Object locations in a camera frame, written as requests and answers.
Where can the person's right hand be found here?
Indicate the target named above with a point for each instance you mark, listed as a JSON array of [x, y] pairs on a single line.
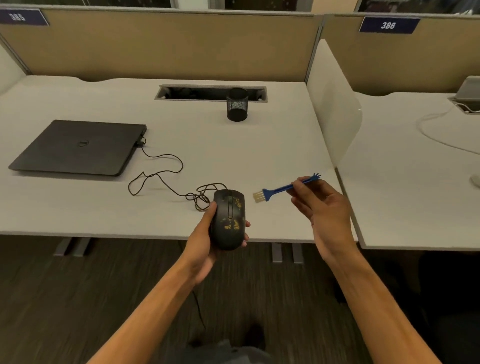
[[330, 221]]

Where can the person's left hand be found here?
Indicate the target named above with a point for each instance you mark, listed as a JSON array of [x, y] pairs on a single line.
[[197, 251]]

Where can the person's left thumb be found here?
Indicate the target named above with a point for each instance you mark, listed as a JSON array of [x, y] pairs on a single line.
[[208, 219]]

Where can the person's right thumb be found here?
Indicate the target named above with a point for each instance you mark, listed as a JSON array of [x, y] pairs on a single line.
[[300, 195]]

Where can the black stained computer mouse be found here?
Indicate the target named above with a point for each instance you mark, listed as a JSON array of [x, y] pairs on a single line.
[[227, 221]]

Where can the blue cleaning brush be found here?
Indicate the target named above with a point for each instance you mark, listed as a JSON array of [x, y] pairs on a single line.
[[277, 188]]

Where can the person's left forearm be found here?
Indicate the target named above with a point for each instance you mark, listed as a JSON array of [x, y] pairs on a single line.
[[150, 318]]

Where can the person's right forearm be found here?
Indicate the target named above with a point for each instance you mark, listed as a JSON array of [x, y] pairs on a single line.
[[378, 311]]

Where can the grey desk support bar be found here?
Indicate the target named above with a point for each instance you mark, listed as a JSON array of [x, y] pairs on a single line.
[[83, 246], [276, 253], [63, 246], [297, 254]]

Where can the white desk divider panel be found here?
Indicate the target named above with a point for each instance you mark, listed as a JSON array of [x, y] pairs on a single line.
[[9, 71], [332, 108]]

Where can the black mesh pen cup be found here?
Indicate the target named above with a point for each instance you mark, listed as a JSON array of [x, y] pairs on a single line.
[[237, 107]]

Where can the person's dark shoe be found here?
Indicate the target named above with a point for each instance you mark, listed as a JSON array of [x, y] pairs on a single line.
[[255, 336]]

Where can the person's grey trousers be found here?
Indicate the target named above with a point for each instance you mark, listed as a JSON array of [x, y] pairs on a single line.
[[228, 354]]

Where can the black closed laptop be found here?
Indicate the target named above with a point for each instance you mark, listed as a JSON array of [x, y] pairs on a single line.
[[78, 147]]

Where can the beige partition panel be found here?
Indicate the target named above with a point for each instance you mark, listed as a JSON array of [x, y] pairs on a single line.
[[161, 45], [405, 60]]

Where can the blue number label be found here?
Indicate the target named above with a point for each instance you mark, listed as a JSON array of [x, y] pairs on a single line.
[[20, 17], [388, 25]]

